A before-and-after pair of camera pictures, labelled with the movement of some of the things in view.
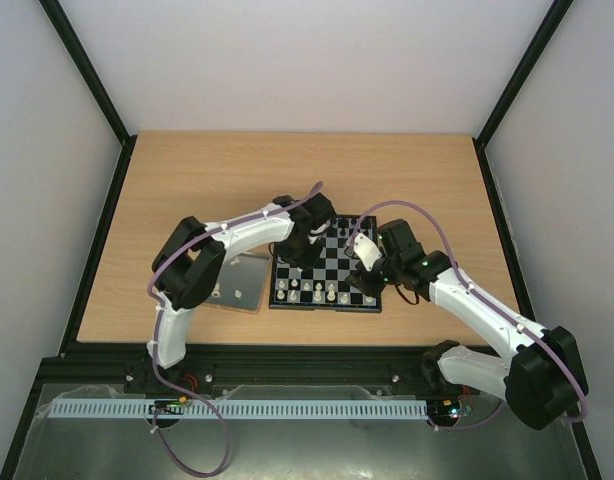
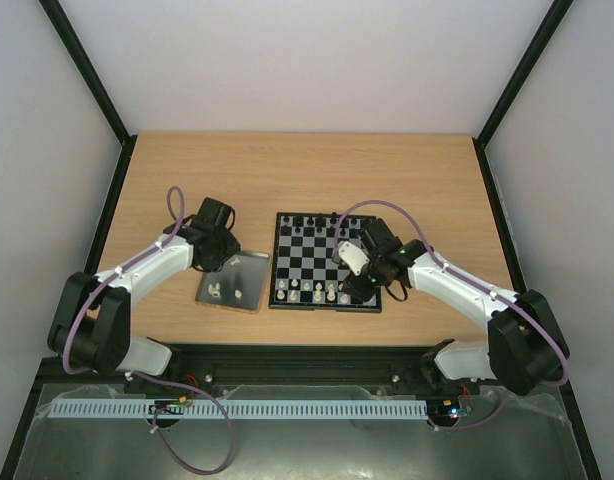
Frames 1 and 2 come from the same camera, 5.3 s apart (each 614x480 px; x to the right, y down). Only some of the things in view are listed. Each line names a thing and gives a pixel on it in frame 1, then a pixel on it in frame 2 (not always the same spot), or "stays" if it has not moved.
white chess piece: x=331 y=295 stays
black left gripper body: x=298 y=253 to x=224 y=250
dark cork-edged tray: x=242 y=283 stays
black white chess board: x=322 y=284 stays
